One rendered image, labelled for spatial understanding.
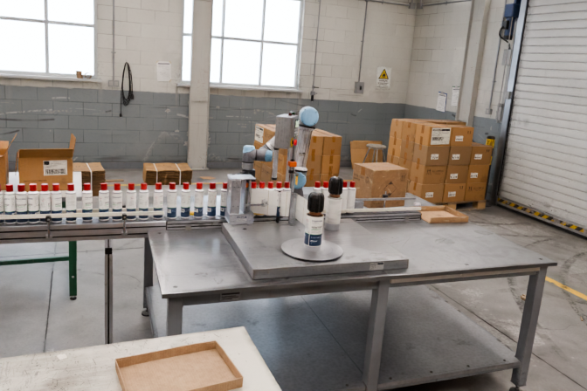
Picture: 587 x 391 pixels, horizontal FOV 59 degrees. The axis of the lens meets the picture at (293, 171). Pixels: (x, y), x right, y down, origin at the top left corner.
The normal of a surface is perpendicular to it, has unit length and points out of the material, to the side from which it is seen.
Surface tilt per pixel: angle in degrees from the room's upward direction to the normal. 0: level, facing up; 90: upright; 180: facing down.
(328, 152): 90
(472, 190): 90
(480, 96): 90
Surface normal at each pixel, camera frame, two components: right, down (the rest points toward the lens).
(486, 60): -0.92, 0.01
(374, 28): 0.38, 0.22
